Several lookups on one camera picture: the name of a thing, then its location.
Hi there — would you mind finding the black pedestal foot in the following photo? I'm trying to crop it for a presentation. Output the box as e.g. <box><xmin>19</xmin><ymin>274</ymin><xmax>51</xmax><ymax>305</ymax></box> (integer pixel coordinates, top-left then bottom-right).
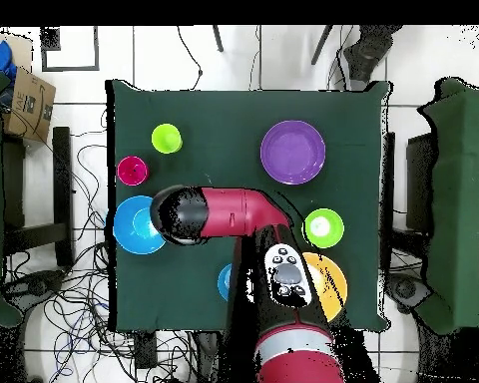
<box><xmin>3</xmin><ymin>269</ymin><xmax>67</xmax><ymax>312</ymax></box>
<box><xmin>384</xmin><ymin>270</ymin><xmax>432</xmax><ymax>314</ymax></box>

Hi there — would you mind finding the black tripod stand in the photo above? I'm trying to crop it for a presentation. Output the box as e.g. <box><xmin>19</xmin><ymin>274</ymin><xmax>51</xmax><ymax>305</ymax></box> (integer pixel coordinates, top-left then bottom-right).
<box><xmin>310</xmin><ymin>24</ymin><xmax>403</xmax><ymax>92</ymax></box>

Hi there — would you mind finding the printed cardboard box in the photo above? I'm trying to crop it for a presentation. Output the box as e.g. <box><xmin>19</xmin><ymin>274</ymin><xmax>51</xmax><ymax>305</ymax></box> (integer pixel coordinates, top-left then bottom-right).
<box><xmin>3</xmin><ymin>67</ymin><xmax>58</xmax><ymax>144</ymax></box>

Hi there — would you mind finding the plain cardboard box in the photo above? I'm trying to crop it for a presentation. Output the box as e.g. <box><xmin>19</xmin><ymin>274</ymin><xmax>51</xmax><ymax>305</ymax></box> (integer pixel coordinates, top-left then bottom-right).
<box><xmin>0</xmin><ymin>31</ymin><xmax>34</xmax><ymax>73</ymax></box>

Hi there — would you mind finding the large blue bowl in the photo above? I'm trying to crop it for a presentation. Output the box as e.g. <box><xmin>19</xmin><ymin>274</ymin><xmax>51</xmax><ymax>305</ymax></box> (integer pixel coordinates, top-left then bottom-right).
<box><xmin>112</xmin><ymin>194</ymin><xmax>168</xmax><ymax>255</ymax></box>

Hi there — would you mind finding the dark green table cloth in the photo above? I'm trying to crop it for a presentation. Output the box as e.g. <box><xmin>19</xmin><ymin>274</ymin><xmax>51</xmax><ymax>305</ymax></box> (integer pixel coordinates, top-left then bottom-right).
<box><xmin>105</xmin><ymin>79</ymin><xmax>392</xmax><ymax>332</ymax></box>

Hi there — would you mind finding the large orange bowl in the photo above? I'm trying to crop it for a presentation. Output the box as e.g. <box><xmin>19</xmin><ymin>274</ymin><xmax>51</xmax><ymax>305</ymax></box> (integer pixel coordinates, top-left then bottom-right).
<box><xmin>301</xmin><ymin>251</ymin><xmax>349</xmax><ymax>323</ymax></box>

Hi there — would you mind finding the small green ribbed bowl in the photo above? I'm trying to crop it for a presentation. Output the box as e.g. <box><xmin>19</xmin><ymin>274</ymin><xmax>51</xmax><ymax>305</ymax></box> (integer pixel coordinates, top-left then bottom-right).
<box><xmin>301</xmin><ymin>207</ymin><xmax>345</xmax><ymax>249</ymax></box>

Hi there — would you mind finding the red cup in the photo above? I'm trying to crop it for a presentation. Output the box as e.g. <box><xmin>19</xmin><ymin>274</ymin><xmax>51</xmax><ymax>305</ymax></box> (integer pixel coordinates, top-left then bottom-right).
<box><xmin>116</xmin><ymin>155</ymin><xmax>150</xmax><ymax>188</ymax></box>

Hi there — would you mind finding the blue bag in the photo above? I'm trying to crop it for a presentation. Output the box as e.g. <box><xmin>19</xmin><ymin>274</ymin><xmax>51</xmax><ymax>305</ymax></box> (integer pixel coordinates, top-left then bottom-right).
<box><xmin>0</xmin><ymin>39</ymin><xmax>18</xmax><ymax>83</ymax></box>

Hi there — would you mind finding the black bench frame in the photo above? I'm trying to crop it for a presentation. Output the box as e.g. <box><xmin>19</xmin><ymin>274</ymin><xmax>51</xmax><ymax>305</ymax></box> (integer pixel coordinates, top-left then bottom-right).
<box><xmin>1</xmin><ymin>126</ymin><xmax>76</xmax><ymax>268</ymax></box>

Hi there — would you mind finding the medium blue bowl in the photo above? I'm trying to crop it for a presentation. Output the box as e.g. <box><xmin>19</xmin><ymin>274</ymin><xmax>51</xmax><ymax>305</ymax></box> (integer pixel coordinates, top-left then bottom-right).
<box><xmin>217</xmin><ymin>262</ymin><xmax>234</xmax><ymax>302</ymax></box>

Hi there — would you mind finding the lime green cup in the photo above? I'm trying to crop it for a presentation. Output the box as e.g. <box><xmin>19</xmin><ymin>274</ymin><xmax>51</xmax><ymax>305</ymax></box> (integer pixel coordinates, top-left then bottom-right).
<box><xmin>150</xmin><ymin>122</ymin><xmax>184</xmax><ymax>156</ymax></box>

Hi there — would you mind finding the black square floor frame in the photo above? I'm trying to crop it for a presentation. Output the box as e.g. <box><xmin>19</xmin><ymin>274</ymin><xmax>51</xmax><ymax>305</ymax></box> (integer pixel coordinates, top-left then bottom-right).
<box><xmin>40</xmin><ymin>25</ymin><xmax>101</xmax><ymax>74</ymax></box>

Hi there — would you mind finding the wide purple bowl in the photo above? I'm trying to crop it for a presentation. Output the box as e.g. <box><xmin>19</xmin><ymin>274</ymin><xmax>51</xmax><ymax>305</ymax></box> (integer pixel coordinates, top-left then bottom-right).
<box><xmin>259</xmin><ymin>120</ymin><xmax>327</xmax><ymax>186</ymax></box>

